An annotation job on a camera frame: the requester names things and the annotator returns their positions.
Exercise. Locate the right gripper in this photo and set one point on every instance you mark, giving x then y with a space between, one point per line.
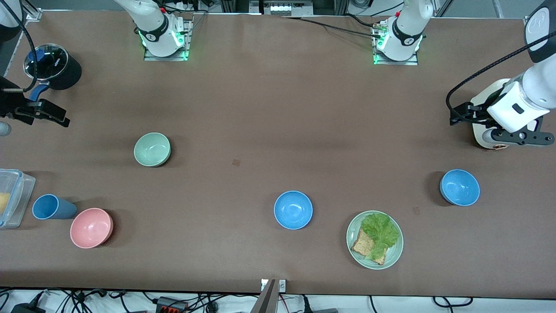
9 103

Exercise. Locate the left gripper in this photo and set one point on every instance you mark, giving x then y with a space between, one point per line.
476 111

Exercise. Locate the blue bowl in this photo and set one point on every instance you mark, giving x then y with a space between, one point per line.
460 188
293 210

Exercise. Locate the green bowl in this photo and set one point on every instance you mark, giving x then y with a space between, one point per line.
151 148

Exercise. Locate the pink bowl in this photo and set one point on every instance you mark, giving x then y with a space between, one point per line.
90 228

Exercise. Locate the white toaster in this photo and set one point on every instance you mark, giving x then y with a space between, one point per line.
480 100

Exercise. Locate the black pot with glass lid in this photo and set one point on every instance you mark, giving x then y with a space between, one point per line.
65 71

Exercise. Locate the clear plastic container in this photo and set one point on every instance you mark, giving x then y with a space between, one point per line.
19 195

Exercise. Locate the blue cup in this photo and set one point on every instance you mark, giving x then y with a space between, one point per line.
52 207

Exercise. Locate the yellow food piece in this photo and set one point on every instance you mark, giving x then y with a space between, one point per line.
3 203

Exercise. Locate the green lettuce leaf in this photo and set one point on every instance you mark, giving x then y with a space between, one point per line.
380 230

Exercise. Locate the green plate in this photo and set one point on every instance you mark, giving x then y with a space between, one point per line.
393 252

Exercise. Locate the brown bread slice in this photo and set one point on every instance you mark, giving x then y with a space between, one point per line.
360 245

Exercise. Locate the black power adapter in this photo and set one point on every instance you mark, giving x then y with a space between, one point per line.
26 308

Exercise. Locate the grey power strip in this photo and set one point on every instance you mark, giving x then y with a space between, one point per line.
284 8

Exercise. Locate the black red power strip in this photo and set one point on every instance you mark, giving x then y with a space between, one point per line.
171 305

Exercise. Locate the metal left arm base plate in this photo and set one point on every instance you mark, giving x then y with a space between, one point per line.
408 63

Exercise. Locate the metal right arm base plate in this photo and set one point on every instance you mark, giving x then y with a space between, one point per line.
167 58

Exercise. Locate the grey camera pole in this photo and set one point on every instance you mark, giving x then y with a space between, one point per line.
266 300

